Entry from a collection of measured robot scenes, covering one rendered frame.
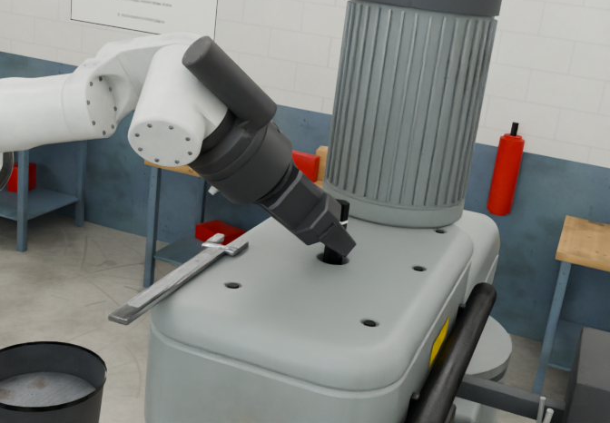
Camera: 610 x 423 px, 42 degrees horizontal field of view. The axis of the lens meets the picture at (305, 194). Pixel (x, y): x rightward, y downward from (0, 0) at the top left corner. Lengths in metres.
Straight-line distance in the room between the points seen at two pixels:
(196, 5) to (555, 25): 2.38
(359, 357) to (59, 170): 5.90
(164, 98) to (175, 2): 5.09
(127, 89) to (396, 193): 0.40
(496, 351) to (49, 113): 1.00
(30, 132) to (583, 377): 0.76
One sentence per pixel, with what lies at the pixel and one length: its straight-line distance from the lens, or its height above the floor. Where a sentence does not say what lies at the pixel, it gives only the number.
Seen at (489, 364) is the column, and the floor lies 1.56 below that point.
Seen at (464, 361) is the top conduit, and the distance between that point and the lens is 0.94.
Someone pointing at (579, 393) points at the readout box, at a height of 1.71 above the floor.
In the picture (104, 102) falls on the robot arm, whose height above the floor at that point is 2.06.
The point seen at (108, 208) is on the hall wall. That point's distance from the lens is 6.35.
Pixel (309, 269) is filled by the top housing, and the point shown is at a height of 1.89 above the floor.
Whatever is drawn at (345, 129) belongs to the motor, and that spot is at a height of 2.00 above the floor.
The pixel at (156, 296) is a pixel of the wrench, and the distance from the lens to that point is 0.76.
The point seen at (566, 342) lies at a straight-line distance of 4.99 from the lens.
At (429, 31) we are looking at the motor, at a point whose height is 2.14.
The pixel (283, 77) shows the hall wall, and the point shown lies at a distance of 5.47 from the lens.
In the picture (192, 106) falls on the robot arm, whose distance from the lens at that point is 0.72.
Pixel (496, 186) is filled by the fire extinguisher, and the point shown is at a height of 0.98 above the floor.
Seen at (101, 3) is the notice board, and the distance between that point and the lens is 6.13.
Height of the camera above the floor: 2.22
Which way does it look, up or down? 17 degrees down
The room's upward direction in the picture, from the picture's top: 7 degrees clockwise
